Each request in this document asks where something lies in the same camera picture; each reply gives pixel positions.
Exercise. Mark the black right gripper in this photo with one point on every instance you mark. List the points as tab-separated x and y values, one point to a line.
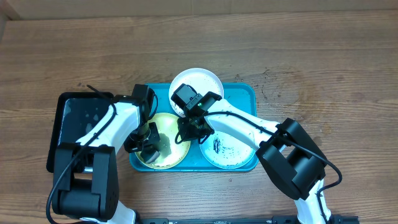
189	134

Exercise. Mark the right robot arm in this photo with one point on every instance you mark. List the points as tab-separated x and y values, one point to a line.
290	157

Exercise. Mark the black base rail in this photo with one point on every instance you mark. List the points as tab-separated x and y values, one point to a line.
285	219

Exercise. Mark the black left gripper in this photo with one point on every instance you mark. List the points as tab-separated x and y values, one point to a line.
130	146

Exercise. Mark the black rectangular water tray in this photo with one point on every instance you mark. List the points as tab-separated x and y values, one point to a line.
76	114

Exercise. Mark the white round plate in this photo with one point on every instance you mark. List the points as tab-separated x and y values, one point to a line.
200	79

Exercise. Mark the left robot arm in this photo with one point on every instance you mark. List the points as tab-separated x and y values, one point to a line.
85	175

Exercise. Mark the dark green sponge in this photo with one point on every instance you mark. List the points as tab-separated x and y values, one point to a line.
161	148

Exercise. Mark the light blue round plate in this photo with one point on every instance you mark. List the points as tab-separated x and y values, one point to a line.
226	152

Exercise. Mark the yellow-green round plate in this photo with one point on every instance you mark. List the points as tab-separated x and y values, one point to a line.
167	124

